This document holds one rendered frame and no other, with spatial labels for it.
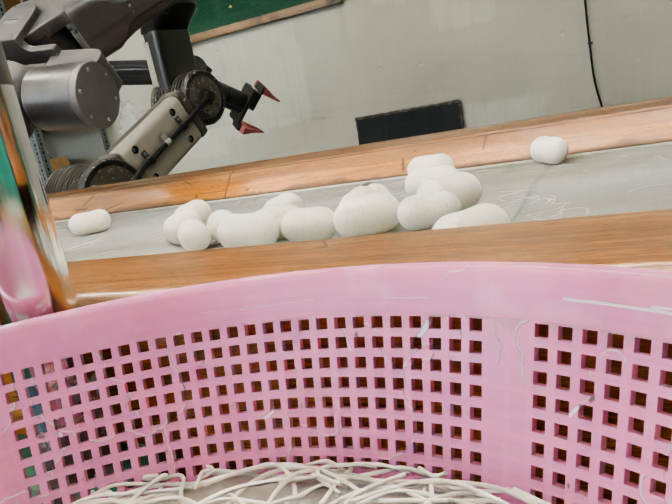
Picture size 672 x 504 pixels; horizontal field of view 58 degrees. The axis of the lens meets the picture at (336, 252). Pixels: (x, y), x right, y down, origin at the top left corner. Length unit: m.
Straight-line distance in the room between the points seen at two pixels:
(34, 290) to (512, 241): 0.13
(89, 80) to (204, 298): 0.43
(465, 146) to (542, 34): 1.89
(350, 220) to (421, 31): 2.20
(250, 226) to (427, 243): 0.16
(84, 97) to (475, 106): 2.00
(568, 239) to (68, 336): 0.13
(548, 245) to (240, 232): 0.20
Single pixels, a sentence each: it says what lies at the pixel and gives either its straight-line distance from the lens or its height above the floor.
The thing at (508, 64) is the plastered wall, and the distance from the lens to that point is 2.41.
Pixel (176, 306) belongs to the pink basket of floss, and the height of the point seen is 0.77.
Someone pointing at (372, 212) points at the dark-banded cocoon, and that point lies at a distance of 0.30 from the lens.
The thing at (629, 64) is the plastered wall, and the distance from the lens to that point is 2.38.
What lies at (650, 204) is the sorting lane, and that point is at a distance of 0.31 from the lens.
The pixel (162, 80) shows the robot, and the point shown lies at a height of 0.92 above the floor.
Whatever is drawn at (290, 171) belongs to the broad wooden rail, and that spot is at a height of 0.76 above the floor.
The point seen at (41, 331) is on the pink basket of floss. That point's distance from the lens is 0.17.
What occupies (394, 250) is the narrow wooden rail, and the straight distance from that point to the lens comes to 0.17.
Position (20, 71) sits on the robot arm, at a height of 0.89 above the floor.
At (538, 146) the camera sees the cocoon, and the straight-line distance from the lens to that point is 0.46.
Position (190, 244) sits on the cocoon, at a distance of 0.36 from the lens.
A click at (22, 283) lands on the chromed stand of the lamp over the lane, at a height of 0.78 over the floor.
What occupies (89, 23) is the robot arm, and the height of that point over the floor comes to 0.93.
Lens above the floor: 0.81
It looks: 13 degrees down
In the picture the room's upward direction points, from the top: 11 degrees counter-clockwise
